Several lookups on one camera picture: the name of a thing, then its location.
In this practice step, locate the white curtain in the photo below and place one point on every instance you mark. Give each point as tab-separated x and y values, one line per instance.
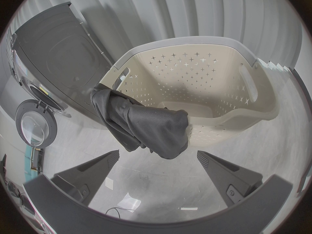
170	11

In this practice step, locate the cream laundry basket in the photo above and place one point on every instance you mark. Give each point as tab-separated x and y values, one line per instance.
195	91

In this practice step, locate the grey washing machine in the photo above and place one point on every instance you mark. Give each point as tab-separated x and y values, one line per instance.
56	55

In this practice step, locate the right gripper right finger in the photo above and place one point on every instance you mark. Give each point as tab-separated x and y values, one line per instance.
223	172

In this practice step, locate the washing machine door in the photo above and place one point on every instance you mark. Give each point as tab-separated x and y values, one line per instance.
36	127

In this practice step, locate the black garment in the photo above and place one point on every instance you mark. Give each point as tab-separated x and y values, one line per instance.
146	123

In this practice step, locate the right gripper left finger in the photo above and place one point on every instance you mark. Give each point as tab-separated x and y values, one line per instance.
93	173

